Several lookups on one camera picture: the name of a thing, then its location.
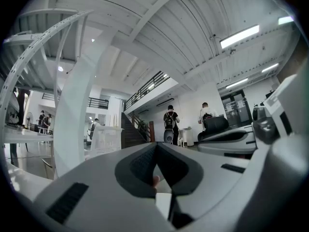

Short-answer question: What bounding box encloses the white ornate side table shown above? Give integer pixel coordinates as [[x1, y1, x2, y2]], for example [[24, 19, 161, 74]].
[[177, 127, 195, 147]]

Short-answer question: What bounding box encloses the ceiling light panel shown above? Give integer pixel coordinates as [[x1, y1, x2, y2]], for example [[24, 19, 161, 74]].
[[261, 63, 280, 73], [277, 15, 295, 26], [225, 78, 249, 89], [219, 24, 260, 50]]

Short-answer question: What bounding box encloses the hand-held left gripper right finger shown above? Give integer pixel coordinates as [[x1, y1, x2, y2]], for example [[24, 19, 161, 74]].
[[156, 142, 250, 231]]

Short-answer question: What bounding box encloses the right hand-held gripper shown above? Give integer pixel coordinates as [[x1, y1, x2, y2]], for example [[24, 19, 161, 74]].
[[197, 64, 309, 158]]

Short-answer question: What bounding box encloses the wall air conditioner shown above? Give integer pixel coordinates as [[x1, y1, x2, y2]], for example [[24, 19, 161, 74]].
[[155, 100, 175, 108]]

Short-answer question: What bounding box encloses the black mezzanine railing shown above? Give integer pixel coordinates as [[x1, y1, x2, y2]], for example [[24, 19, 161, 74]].
[[123, 71, 171, 112]]

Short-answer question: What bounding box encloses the dark wooden staircase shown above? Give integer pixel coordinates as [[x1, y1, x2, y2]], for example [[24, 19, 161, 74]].
[[120, 112, 155, 150]]

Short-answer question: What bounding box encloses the white rectangular table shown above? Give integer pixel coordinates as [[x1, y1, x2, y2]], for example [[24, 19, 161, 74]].
[[3, 126, 55, 169]]

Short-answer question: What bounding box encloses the potted plant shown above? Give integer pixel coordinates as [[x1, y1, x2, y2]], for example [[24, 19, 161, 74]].
[[137, 119, 148, 140]]

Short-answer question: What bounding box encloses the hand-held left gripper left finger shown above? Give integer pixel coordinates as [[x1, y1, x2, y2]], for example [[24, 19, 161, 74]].
[[32, 142, 175, 232]]

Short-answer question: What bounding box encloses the white square pillar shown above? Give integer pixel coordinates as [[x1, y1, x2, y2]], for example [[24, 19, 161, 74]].
[[53, 29, 119, 177]]

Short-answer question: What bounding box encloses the black office chair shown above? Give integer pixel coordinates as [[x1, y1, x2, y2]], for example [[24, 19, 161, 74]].
[[197, 116, 230, 142]]

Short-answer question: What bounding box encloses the white mesh office chair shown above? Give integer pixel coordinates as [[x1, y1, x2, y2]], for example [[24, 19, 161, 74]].
[[84, 125, 124, 160]]

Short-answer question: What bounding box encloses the black backpack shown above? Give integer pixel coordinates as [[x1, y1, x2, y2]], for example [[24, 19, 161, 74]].
[[164, 112, 176, 129]]

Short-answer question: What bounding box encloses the white metal shelving rack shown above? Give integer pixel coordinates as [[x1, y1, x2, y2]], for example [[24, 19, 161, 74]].
[[0, 8, 95, 130]]

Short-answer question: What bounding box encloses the standing fan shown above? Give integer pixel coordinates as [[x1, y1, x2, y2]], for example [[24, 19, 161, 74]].
[[25, 112, 34, 131]]

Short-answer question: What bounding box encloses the black balcony railing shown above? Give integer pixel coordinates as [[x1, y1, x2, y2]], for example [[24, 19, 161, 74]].
[[41, 92, 110, 110]]

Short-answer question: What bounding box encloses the black glass double door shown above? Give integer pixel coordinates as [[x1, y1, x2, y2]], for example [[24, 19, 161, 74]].
[[220, 89, 253, 130]]

